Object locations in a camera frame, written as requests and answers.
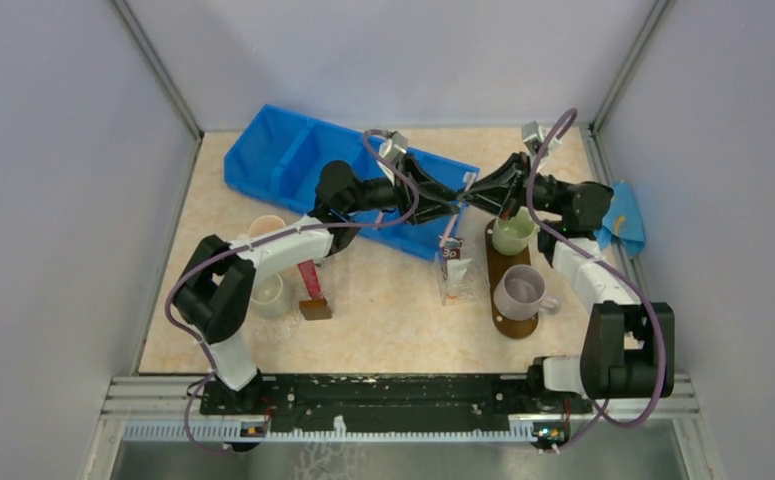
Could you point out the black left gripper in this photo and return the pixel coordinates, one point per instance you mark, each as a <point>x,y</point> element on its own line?
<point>434,188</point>

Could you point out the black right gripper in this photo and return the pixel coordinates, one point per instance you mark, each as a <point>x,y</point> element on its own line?
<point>496,192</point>

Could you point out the green ceramic mug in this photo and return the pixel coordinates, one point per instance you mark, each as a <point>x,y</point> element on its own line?
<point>512,236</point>

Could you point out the white tube orange cap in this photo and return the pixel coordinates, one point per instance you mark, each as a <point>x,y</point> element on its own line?
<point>456,285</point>

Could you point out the clear textured acrylic tray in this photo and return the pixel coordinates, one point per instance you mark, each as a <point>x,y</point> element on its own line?
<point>476,277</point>

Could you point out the grey ceramic mug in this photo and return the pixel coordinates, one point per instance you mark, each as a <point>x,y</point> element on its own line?
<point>522,293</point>

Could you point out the clear holder with wooden ends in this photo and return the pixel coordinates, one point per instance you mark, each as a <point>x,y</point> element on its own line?
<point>316,307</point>

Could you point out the white ceramic mug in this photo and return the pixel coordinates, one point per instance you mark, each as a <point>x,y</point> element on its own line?
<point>264,225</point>

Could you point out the cream speckled ceramic mug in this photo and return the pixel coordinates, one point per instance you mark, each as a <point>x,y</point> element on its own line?
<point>272,298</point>

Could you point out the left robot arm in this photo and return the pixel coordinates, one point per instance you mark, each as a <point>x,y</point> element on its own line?
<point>211,298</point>

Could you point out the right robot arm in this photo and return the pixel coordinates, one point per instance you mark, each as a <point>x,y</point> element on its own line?
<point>628,350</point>

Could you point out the blue crumpled cloth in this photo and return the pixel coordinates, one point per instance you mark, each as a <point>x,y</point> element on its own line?
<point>623,222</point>

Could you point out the blue divided storage bin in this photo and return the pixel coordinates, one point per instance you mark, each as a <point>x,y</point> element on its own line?
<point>280,155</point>

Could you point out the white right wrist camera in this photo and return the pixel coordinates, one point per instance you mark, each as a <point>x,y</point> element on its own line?
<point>534,135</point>

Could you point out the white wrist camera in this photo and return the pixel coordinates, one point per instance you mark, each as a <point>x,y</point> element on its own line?
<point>534,135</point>
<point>393,148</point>

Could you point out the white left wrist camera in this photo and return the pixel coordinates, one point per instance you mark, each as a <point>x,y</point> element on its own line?
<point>393,148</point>

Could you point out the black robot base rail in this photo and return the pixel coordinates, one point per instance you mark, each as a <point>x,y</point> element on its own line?
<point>390,404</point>

